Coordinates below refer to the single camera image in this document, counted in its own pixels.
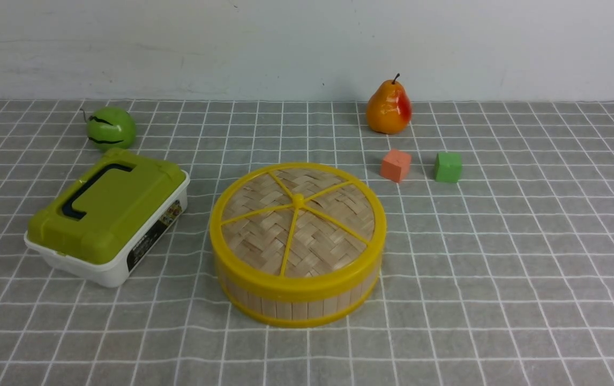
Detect yellow woven bamboo steamer lid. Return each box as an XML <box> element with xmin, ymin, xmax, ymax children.
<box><xmin>209</xmin><ymin>163</ymin><xmax>386</xmax><ymax>302</ymax></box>

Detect bamboo steamer basket yellow rims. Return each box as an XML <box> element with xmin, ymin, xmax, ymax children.
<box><xmin>214</xmin><ymin>256</ymin><xmax>382</xmax><ymax>328</ymax></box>

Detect orange foam cube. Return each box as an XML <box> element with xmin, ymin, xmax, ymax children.
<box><xmin>380</xmin><ymin>149</ymin><xmax>411</xmax><ymax>183</ymax></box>

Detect orange yellow toy pear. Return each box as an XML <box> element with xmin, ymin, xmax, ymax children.
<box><xmin>365</xmin><ymin>73</ymin><xmax>413</xmax><ymax>135</ymax></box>

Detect green foam cube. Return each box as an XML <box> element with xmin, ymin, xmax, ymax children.
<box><xmin>434</xmin><ymin>152</ymin><xmax>463</xmax><ymax>183</ymax></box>

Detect green toy apple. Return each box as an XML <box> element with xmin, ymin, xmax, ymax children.
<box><xmin>81</xmin><ymin>106</ymin><xmax>137</xmax><ymax>152</ymax></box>

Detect green lidded white plastic box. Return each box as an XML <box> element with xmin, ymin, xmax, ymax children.
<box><xmin>24</xmin><ymin>149</ymin><xmax>190</xmax><ymax>288</ymax></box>

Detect grey checked tablecloth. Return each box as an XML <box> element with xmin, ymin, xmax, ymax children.
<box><xmin>0</xmin><ymin>100</ymin><xmax>614</xmax><ymax>385</ymax></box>

